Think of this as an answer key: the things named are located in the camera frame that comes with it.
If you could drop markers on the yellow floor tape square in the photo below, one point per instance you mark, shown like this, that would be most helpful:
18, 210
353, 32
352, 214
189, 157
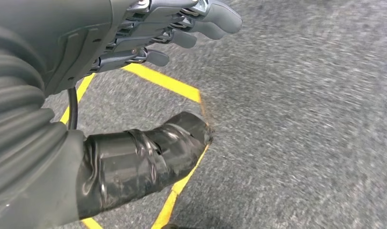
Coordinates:
168, 83

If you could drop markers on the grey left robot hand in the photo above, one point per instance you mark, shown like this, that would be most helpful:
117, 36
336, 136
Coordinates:
54, 31

